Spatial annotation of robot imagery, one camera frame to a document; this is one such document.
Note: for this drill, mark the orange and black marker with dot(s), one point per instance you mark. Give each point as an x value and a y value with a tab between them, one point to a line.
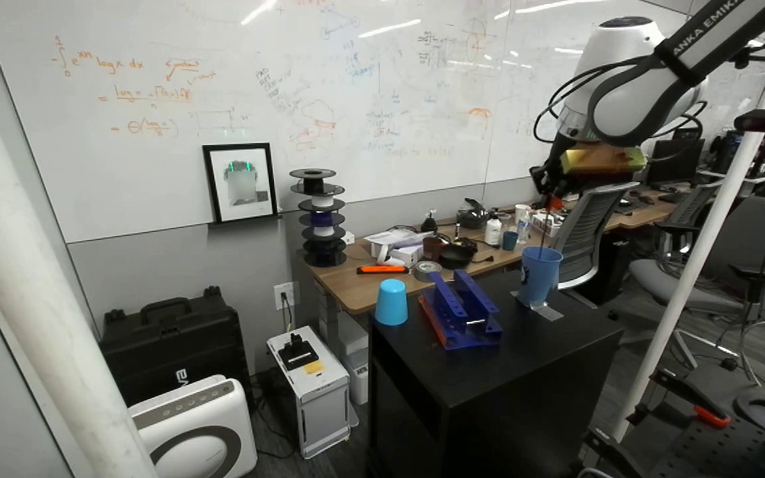
382	269

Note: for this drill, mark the roll of grey tape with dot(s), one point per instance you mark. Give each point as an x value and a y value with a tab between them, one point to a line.
427	270

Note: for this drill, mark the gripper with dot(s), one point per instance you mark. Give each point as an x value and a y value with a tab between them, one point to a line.
555	174

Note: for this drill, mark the small teal cup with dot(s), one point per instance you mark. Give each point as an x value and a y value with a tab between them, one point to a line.
510	241

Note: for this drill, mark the blue and orange rack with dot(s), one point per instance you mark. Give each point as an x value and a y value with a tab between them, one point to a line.
462	315

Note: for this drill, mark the black framed picture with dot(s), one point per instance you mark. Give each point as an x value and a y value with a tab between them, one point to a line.
242	182

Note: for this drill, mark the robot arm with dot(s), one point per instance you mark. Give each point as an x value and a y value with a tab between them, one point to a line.
648	99

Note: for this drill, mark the white pole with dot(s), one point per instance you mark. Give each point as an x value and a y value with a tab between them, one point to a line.
37	265
694	265

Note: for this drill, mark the wooden desk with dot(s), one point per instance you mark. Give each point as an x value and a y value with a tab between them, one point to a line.
356	289

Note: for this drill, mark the grey mesh office chair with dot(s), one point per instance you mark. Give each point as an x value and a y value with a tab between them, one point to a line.
588	232

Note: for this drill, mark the white air purifier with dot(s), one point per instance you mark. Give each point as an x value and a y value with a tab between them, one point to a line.
196	431

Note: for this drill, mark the black pan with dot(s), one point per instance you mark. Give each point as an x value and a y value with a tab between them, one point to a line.
457	255

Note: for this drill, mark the whiteboard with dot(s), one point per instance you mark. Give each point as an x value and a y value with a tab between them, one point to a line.
223	79

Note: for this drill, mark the black device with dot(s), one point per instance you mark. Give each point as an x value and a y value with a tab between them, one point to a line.
297	353

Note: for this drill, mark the heap of white boxes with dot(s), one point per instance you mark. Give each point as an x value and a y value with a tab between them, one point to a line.
399	245

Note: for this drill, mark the light blue plastic cup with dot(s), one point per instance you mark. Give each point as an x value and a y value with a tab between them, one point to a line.
391	304

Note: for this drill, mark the wall socket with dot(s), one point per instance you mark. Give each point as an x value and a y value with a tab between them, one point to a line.
284	295

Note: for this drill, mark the white bottle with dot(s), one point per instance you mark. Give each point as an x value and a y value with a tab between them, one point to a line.
493	232

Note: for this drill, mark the clear bottle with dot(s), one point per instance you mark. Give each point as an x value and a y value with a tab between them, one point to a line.
522	224

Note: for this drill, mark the dark blue plastic cup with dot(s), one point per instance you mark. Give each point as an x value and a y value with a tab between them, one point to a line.
539	279

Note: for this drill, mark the row of office chairs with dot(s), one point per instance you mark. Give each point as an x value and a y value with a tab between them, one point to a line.
748	265

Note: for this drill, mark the black pump bottle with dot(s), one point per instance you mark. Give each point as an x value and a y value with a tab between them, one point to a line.
429	223

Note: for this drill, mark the black hard case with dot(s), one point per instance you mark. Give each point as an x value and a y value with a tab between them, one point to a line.
170	345

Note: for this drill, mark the white computer tower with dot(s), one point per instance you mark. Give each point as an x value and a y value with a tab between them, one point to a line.
319	405

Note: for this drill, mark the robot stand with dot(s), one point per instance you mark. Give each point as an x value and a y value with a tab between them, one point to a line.
721	451

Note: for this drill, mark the stack of filament spools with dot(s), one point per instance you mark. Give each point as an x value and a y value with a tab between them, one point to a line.
320	219

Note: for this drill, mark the black kettle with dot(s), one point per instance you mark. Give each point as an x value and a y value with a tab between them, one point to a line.
472	216

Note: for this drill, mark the grey tape strip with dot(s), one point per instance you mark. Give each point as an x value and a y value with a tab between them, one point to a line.
548	311

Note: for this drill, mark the monitor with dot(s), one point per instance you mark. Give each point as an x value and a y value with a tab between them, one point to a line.
675	162

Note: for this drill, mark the stack of white boxes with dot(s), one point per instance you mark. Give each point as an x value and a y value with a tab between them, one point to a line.
349	352

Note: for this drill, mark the black cabinet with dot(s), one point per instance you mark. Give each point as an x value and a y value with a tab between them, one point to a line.
489	398

